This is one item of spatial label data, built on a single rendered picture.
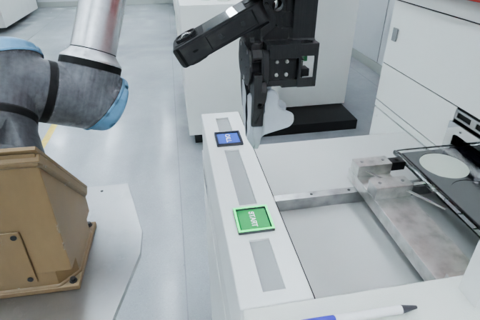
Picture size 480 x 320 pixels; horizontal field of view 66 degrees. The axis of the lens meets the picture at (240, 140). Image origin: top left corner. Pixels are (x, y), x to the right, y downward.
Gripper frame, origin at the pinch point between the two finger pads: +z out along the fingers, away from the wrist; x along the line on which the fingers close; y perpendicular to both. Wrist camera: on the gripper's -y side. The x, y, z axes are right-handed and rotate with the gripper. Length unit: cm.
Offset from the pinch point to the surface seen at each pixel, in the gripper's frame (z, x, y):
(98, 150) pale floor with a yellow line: 111, 194, -68
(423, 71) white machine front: 9, 45, 59
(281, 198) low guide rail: 25.7, 17.8, 10.9
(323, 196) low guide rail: 25.9, 17.0, 20.4
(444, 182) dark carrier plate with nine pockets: 20.7, 10.9, 43.7
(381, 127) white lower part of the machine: 34, 59, 59
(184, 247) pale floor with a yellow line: 111, 91, -13
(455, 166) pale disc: 21, 16, 50
